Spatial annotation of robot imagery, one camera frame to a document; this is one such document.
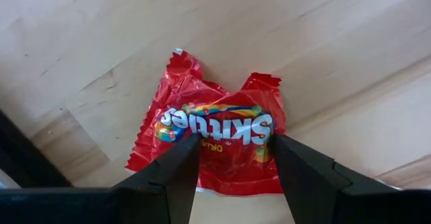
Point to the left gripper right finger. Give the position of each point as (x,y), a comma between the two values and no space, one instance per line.
(336,204)

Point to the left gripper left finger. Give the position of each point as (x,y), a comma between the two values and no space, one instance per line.
(101,207)

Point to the red Skittles candy packet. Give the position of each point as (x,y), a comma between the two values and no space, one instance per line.
(215,93)

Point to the black aluminium frame rail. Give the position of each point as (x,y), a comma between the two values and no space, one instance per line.
(23,156)

